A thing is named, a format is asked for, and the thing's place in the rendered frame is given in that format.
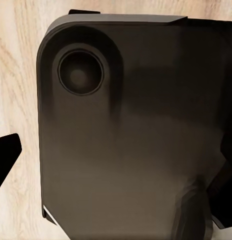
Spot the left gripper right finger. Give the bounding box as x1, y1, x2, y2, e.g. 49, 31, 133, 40
220, 133, 232, 167

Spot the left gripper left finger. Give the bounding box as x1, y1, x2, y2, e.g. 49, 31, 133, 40
0, 133, 22, 187

